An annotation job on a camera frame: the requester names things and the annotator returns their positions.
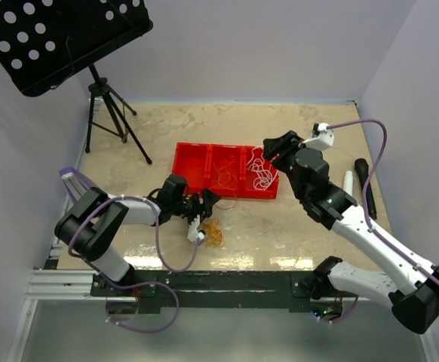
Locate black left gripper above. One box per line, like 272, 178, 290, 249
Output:
170, 188, 220, 230

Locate orange cable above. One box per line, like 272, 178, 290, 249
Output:
208, 156, 243, 211

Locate white cable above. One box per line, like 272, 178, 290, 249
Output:
245, 145, 280, 191

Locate orange and white cables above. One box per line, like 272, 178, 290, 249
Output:
200, 218, 226, 250

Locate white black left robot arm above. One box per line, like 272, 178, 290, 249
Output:
54, 174, 222, 296

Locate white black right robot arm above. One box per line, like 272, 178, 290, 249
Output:
262, 130, 439, 334

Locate red right plastic bin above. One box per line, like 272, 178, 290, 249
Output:
242, 146, 279, 200

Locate red plastic bin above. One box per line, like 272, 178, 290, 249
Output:
172, 143, 210, 192
242, 146, 279, 200
205, 143, 244, 198

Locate red middle plastic bin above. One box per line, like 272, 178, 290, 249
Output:
205, 143, 244, 198

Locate red left plastic bin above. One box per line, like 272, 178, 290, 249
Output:
172, 143, 210, 192

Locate white microphone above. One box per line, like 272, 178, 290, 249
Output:
343, 170, 354, 196

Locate black microphone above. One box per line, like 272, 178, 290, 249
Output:
354, 158, 377, 220

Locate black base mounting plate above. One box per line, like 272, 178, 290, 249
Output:
91, 270, 340, 314

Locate purple metronome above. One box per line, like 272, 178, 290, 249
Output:
59, 167, 97, 203

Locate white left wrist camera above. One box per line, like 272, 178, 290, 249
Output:
187, 219, 206, 244

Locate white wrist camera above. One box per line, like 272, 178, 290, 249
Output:
187, 219, 206, 244
301, 123, 335, 152

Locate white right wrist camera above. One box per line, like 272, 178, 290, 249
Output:
301, 123, 335, 152

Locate aluminium front rail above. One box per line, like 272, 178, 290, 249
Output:
26, 268, 360, 302

